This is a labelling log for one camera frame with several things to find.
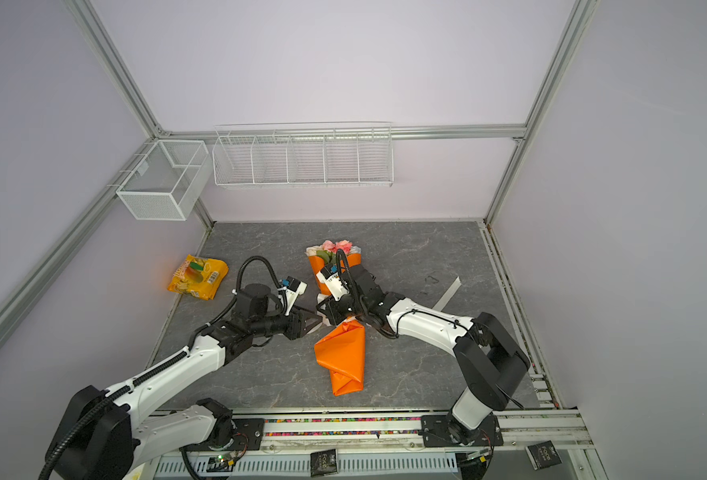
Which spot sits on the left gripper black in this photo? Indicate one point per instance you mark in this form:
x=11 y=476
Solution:
x=297 y=323

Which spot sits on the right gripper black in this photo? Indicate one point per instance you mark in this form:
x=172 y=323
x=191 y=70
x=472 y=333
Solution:
x=335 y=314

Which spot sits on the orange wrapping paper sheet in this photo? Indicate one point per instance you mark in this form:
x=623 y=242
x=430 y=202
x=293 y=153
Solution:
x=341 y=352

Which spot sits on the dark pink fake rose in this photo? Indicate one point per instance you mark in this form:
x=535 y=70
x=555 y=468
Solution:
x=345 y=246

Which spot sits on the cream fake rose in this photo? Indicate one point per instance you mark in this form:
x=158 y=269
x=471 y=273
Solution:
x=314 y=250

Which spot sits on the white ribbon gold lettering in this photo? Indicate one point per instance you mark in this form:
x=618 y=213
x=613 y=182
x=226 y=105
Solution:
x=449 y=294

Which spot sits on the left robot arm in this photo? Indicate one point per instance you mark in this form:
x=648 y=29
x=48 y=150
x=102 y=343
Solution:
x=107 y=433

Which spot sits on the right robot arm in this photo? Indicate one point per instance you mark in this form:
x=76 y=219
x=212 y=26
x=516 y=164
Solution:
x=491 y=361

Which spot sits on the yellow snack bag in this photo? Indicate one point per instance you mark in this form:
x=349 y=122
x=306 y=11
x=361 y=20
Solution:
x=199 y=277

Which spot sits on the black box centre front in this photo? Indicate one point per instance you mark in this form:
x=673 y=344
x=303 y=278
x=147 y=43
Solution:
x=323 y=462

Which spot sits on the black box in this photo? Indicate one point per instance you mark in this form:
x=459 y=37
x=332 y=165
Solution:
x=323 y=462
x=543 y=455

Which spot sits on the white mesh box basket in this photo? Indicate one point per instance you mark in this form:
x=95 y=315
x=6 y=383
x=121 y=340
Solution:
x=168 y=180

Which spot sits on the black box right front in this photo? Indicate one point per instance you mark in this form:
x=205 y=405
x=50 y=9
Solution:
x=543 y=455

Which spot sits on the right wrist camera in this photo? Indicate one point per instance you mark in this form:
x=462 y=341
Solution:
x=333 y=282

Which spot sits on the aluminium front rail frame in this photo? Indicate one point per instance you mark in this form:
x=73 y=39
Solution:
x=399 y=432

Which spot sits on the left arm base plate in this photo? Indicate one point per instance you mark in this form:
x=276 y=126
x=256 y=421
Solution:
x=240 y=434

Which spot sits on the white slotted cable duct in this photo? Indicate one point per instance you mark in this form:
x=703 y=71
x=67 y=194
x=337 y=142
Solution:
x=302 y=466

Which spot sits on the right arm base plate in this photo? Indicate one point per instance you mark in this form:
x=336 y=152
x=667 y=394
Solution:
x=446 y=431

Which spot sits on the white wire wall shelf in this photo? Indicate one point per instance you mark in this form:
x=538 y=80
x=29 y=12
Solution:
x=309 y=154

